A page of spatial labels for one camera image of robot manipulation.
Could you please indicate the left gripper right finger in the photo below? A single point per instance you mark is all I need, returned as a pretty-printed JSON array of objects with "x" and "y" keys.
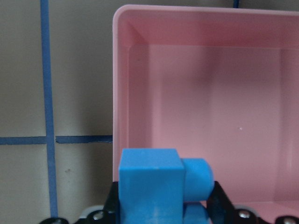
[{"x": 221, "y": 210}]

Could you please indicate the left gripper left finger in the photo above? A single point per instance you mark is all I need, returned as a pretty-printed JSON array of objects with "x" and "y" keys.
[{"x": 108, "y": 213}]

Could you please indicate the blue toy block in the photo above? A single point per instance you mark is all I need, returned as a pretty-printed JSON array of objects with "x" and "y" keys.
[{"x": 156, "y": 186}]

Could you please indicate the pink plastic box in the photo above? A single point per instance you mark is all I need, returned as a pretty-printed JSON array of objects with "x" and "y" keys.
[{"x": 215, "y": 83}]

